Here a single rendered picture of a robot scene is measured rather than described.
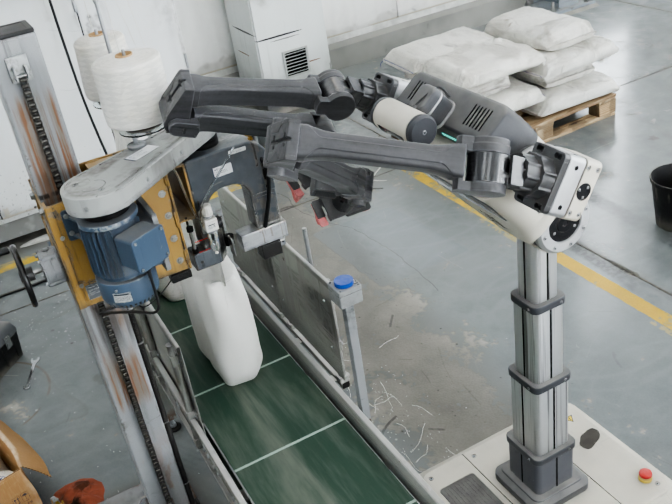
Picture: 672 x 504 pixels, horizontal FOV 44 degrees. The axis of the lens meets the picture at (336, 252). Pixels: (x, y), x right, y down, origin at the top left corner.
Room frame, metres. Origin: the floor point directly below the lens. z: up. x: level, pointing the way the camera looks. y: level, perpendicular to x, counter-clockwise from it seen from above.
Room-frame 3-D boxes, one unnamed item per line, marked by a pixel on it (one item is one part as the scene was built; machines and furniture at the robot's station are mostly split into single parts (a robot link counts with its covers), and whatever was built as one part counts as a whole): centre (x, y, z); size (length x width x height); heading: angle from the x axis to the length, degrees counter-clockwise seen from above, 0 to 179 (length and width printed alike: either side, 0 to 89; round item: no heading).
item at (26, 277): (1.96, 0.84, 1.13); 0.18 x 0.11 x 0.18; 24
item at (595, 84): (4.96, -1.58, 0.20); 0.67 x 0.43 x 0.15; 114
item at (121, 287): (1.85, 0.54, 1.21); 0.15 x 0.15 x 0.25
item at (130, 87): (1.92, 0.41, 1.61); 0.17 x 0.17 x 0.17
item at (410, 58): (5.07, -0.85, 0.56); 0.66 x 0.43 x 0.15; 111
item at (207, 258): (2.09, 0.37, 1.04); 0.08 x 0.06 x 0.05; 114
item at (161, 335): (2.56, 0.74, 0.54); 1.05 x 0.02 x 0.41; 24
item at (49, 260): (1.99, 0.77, 1.14); 0.11 x 0.06 x 0.11; 24
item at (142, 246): (1.78, 0.46, 1.25); 0.10 x 0.08 x 0.12; 139
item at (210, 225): (2.04, 0.33, 1.14); 0.05 x 0.04 x 0.16; 114
